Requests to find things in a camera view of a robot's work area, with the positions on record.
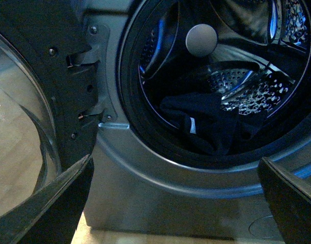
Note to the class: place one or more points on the washing machine glass door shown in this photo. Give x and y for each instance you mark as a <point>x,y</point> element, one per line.
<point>45,92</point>

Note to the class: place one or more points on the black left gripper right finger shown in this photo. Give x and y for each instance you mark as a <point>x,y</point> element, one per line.
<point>289,199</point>

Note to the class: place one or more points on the dark navy garment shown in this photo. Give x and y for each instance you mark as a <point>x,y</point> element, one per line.
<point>206,126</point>

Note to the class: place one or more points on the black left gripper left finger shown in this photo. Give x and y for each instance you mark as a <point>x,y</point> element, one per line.
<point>52,214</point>

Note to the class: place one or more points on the silver front-load washing machine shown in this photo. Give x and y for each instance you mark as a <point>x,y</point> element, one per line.
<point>148,177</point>

